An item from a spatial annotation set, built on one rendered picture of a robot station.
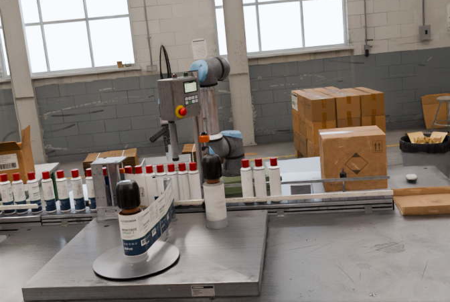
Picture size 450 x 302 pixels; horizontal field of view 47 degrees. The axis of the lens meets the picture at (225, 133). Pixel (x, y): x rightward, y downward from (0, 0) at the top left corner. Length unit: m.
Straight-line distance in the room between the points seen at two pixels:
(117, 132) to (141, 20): 1.73
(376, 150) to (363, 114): 3.30
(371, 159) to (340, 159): 0.15
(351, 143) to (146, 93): 5.60
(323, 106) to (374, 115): 0.59
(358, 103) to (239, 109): 2.50
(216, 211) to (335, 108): 3.83
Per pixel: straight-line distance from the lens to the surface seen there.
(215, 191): 2.06
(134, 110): 7.89
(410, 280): 1.79
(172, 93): 2.34
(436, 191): 2.60
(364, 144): 2.54
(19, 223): 2.71
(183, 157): 2.98
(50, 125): 8.18
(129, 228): 1.83
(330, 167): 2.55
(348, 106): 5.78
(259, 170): 2.33
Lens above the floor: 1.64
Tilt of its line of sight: 10 degrees down
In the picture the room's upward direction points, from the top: 5 degrees counter-clockwise
